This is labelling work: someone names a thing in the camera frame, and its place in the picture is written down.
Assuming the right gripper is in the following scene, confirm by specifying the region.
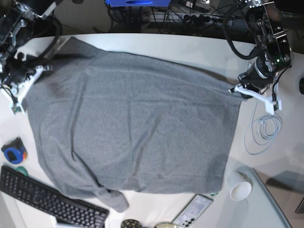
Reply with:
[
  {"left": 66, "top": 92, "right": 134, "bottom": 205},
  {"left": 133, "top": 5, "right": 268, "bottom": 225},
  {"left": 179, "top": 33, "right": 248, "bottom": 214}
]
[{"left": 1, "top": 60, "right": 36, "bottom": 88}]

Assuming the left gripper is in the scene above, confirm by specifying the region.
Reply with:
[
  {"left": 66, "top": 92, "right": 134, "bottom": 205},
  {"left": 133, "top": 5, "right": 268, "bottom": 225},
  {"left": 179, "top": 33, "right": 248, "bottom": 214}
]
[{"left": 238, "top": 68, "right": 273, "bottom": 94}]

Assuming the grey t-shirt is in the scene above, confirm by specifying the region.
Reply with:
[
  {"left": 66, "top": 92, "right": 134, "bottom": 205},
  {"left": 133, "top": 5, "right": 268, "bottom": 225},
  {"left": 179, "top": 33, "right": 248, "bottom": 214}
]
[{"left": 26, "top": 38, "right": 242, "bottom": 212}]

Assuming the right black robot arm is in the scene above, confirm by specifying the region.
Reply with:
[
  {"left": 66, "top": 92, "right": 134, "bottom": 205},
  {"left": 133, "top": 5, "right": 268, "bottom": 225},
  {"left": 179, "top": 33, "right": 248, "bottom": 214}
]
[{"left": 0, "top": 0, "right": 62, "bottom": 87}]

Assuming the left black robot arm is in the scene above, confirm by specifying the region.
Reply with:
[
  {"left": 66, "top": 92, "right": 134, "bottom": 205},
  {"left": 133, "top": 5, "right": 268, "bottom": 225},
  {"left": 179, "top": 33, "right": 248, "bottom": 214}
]
[{"left": 222, "top": 0, "right": 292, "bottom": 99}]

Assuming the black round object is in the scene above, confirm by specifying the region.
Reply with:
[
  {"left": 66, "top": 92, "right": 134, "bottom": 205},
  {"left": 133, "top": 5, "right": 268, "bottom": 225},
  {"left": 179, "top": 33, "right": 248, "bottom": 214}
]
[{"left": 299, "top": 78, "right": 304, "bottom": 95}]

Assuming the blue black tape measure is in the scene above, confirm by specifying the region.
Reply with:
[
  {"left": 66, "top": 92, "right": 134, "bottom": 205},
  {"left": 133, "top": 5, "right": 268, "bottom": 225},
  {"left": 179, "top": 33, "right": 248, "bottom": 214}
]
[{"left": 1, "top": 137, "right": 28, "bottom": 164}]

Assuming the black power strip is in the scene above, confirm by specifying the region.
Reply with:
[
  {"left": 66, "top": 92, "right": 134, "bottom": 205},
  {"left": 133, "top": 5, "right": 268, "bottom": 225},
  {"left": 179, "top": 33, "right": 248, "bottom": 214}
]
[{"left": 182, "top": 14, "right": 223, "bottom": 26}]

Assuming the green tape roll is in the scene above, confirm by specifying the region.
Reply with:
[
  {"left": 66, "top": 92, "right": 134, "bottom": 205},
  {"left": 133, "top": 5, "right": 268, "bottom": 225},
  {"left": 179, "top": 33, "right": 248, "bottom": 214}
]
[{"left": 15, "top": 166, "right": 29, "bottom": 177}]

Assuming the white paper cup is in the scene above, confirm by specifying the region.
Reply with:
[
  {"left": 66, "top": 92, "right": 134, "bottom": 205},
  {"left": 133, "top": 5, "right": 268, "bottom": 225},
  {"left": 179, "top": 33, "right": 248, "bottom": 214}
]
[{"left": 227, "top": 171, "right": 252, "bottom": 201}]

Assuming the blue box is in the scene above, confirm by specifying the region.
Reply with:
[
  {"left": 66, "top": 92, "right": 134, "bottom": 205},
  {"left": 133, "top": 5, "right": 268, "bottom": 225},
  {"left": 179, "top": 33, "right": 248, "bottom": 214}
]
[{"left": 105, "top": 0, "right": 171, "bottom": 7}]

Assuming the grey laptop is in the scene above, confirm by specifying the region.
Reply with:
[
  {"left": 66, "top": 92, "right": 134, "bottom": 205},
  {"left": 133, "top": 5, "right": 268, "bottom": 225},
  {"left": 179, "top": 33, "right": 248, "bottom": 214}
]
[{"left": 233, "top": 166, "right": 304, "bottom": 228}]

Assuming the black computer keyboard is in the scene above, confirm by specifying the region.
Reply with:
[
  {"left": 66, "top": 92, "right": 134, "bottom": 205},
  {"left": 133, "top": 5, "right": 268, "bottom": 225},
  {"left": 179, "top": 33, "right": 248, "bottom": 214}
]
[{"left": 0, "top": 165, "right": 109, "bottom": 228}]

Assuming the smartphone with clear case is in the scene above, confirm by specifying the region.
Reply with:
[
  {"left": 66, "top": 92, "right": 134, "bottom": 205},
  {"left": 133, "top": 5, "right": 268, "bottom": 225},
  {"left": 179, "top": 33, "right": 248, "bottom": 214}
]
[{"left": 172, "top": 194, "right": 213, "bottom": 228}]

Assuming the round metal tin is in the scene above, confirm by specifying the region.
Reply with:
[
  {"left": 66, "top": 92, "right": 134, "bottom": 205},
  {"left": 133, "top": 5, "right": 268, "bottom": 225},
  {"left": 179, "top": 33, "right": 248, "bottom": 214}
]
[{"left": 154, "top": 222, "right": 177, "bottom": 228}]

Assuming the black gold dotted lid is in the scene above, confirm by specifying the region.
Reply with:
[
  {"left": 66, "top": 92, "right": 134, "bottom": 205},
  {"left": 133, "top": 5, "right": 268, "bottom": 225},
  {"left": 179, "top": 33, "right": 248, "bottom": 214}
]
[{"left": 121, "top": 219, "right": 143, "bottom": 228}]

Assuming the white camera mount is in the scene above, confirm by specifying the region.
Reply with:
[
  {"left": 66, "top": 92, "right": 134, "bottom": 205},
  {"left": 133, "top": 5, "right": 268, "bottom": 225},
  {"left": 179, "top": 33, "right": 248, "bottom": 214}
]
[
  {"left": 229, "top": 84, "right": 282, "bottom": 115},
  {"left": 0, "top": 65, "right": 53, "bottom": 114}
]

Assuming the white coiled cable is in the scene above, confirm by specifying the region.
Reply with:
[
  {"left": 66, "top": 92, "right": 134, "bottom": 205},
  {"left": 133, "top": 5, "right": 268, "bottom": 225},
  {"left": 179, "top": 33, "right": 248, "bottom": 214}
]
[{"left": 244, "top": 71, "right": 283, "bottom": 155}]

